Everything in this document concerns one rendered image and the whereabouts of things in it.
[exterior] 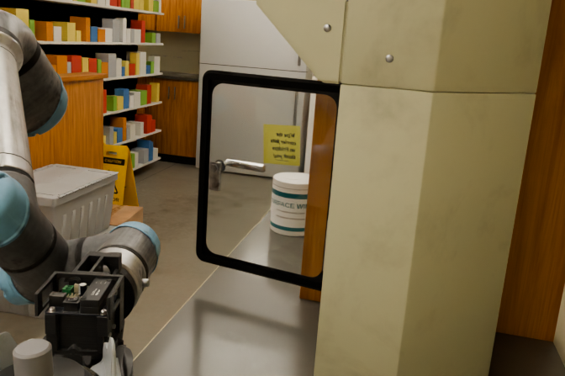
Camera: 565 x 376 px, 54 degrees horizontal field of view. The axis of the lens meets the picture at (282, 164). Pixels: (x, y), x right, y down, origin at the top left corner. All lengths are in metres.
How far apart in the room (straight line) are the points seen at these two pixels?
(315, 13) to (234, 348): 0.58
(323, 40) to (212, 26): 5.25
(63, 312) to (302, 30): 0.41
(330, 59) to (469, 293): 0.38
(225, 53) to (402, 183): 5.24
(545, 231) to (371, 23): 0.59
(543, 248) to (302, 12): 0.66
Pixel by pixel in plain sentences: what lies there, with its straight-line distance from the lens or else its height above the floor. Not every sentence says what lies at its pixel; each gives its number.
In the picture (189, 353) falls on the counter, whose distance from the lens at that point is 0.99.
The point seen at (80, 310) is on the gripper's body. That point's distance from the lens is 0.57.
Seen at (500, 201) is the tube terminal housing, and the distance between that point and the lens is 0.83.
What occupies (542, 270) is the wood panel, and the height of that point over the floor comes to 1.08.
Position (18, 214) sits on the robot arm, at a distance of 0.67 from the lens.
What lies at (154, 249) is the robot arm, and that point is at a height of 1.18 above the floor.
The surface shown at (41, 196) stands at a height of 0.65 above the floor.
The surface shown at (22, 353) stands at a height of 1.21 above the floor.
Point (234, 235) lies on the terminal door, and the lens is 1.15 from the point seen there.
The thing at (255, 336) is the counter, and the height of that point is 0.94.
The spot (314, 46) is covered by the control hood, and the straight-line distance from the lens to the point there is 0.69.
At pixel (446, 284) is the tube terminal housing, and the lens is 0.80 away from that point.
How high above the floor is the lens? 1.46
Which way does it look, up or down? 13 degrees down
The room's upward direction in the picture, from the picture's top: 4 degrees clockwise
